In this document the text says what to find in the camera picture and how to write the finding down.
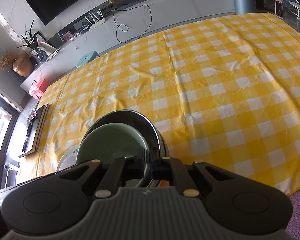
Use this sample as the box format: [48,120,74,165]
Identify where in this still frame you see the pink binder clip packet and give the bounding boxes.
[28,108,37,123]

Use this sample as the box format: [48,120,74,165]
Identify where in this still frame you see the blue steel bowl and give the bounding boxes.
[82,109,169,187]

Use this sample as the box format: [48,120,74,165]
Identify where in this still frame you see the green ceramic bowl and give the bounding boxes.
[76,123,149,187]

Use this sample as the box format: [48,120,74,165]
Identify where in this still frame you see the golden vase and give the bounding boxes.
[13,54,33,77]

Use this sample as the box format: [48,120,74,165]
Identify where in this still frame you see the yellow checkered tablecloth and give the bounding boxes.
[17,13,300,194]

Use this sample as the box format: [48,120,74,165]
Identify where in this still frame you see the dark glass vase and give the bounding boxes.
[37,50,48,62]

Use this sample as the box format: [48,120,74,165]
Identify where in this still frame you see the pink storage box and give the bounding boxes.
[29,78,48,100]

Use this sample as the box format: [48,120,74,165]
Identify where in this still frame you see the white wifi router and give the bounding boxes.
[84,8,106,30]

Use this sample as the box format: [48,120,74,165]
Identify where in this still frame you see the black pen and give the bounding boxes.
[22,123,33,153]

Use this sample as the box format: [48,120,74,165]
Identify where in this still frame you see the black cable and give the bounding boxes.
[111,4,153,44]

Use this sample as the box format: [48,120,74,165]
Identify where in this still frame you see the green potted plant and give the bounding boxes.
[19,20,40,53]

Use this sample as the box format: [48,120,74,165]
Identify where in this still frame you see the white Fruity painted plate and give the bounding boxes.
[57,145,79,172]

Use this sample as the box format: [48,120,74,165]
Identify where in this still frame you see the white tv cabinet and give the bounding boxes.
[20,0,235,92]

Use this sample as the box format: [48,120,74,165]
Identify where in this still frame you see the blue plastic stool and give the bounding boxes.
[76,50,100,68]

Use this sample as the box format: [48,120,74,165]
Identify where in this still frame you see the pink small heater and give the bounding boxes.
[275,0,283,19]

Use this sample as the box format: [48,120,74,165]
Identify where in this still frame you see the black notebook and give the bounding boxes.
[18,103,50,158]

